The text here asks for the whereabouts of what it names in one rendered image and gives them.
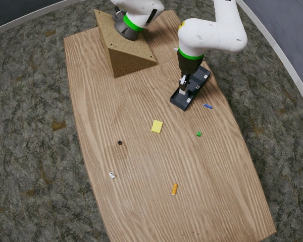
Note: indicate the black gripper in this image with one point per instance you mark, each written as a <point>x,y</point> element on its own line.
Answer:
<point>185,75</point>

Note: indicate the black rack of bins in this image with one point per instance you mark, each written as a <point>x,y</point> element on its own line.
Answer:
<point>196,80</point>

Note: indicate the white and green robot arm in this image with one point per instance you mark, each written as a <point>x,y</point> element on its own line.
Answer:
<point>227,34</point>

